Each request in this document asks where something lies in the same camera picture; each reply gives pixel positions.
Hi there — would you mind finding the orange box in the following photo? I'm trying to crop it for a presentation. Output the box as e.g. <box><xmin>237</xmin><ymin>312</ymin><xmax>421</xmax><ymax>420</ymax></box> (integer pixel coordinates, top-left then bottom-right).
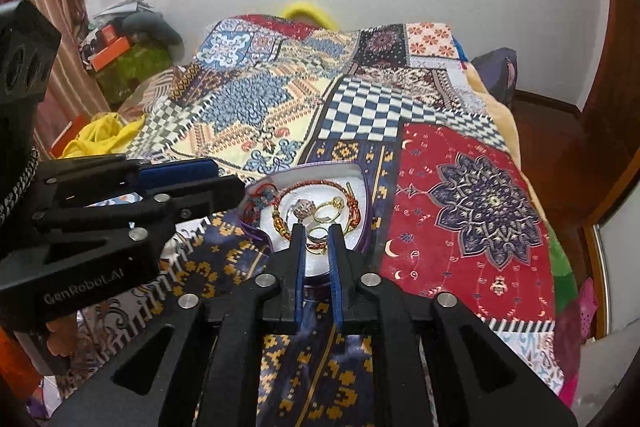
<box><xmin>90</xmin><ymin>37</ymin><xmax>134</xmax><ymax>72</ymax></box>

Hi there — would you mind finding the purple heart-shaped jewelry box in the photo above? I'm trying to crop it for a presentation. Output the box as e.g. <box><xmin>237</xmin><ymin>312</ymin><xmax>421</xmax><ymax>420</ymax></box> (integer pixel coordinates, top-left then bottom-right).
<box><xmin>239</xmin><ymin>161</ymin><xmax>377</xmax><ymax>290</ymax></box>

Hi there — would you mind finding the beige fleece blanket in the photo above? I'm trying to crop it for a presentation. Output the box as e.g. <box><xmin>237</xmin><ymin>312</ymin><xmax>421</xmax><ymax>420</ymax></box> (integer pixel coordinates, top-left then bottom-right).
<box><xmin>467</xmin><ymin>67</ymin><xmax>523</xmax><ymax>168</ymax></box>

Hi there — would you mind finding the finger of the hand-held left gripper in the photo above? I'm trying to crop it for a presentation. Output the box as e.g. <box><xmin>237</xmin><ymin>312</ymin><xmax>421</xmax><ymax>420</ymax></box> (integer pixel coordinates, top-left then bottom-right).
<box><xmin>35</xmin><ymin>154</ymin><xmax>219</xmax><ymax>202</ymax></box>
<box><xmin>32</xmin><ymin>175</ymin><xmax>246</xmax><ymax>238</ymax></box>

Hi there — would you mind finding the braided grey cord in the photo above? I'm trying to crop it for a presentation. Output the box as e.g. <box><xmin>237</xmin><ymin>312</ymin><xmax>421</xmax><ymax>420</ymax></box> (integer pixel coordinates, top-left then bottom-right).
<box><xmin>0</xmin><ymin>147</ymin><xmax>40</xmax><ymax>220</ymax></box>

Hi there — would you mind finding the pink slipper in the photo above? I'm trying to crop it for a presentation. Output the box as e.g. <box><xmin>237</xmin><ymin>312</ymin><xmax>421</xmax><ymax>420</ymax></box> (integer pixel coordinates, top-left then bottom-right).
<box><xmin>577</xmin><ymin>277</ymin><xmax>599</xmax><ymax>333</ymax></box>

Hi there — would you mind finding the grey cloth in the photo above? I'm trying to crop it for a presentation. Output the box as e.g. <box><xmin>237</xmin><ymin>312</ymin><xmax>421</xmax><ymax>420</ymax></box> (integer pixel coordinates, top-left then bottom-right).
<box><xmin>122</xmin><ymin>12</ymin><xmax>184</xmax><ymax>48</ymax></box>

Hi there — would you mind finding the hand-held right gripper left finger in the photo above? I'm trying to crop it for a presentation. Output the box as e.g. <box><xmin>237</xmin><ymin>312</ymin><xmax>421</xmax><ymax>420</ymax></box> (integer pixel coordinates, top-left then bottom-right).
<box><xmin>50</xmin><ymin>223</ymin><xmax>308</xmax><ymax>427</ymax></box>

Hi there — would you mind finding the white heart-decal sliding door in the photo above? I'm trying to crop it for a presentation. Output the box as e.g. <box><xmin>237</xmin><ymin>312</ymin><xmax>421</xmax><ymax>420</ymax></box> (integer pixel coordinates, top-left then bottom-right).
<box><xmin>595</xmin><ymin>202</ymin><xmax>640</xmax><ymax>343</ymax></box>

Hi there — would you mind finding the brown wooden door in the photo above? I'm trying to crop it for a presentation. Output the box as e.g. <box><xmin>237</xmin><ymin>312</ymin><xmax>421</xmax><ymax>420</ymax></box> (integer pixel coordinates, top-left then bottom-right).
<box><xmin>577</xmin><ymin>0</ymin><xmax>640</xmax><ymax>228</ymax></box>

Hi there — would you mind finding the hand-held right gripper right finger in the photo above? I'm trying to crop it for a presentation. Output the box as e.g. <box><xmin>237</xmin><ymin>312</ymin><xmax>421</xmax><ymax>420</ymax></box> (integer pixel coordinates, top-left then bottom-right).
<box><xmin>327</xmin><ymin>223</ymin><xmax>578</xmax><ymax>427</ymax></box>

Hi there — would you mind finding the silver ring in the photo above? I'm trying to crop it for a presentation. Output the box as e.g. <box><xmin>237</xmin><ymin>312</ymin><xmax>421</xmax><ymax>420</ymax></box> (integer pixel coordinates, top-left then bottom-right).
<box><xmin>291</xmin><ymin>198</ymin><xmax>317</xmax><ymax>222</ymax></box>

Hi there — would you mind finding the yellow padded tube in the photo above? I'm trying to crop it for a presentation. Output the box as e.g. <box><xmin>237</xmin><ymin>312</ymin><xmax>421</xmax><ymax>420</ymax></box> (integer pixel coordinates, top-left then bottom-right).
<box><xmin>282</xmin><ymin>2</ymin><xmax>342</xmax><ymax>30</ymax></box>

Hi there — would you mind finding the green cloth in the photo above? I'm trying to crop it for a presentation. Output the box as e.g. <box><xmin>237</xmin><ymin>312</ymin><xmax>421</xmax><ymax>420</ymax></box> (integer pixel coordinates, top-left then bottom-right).
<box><xmin>547</xmin><ymin>227</ymin><xmax>578</xmax><ymax>313</ymax></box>

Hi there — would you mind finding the thin gold ring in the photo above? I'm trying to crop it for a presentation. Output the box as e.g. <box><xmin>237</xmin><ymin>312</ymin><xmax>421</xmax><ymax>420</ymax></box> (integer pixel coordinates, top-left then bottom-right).
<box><xmin>306</xmin><ymin>227</ymin><xmax>332</xmax><ymax>255</ymax></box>

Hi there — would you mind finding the dark purple bag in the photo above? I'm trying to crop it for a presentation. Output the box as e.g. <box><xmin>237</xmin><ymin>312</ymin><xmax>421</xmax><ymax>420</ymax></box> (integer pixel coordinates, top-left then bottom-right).
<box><xmin>472</xmin><ymin>48</ymin><xmax>519</xmax><ymax>108</ymax></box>

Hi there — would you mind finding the yellow cloth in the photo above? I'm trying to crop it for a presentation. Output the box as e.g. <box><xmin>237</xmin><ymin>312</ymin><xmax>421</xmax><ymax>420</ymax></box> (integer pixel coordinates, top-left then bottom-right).
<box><xmin>60</xmin><ymin>112</ymin><xmax>147</xmax><ymax>158</ymax></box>

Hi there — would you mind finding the patchwork printed blanket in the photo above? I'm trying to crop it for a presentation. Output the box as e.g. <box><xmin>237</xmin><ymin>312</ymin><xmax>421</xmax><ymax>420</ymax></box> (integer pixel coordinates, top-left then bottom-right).
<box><xmin>40</xmin><ymin>14</ymin><xmax>568</xmax><ymax>427</ymax></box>

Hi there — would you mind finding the red braided bracelet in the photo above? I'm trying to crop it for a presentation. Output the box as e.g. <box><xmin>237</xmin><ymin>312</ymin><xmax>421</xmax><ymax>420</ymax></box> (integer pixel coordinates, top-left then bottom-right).
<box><xmin>244</xmin><ymin>178</ymin><xmax>362</xmax><ymax>239</ymax></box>

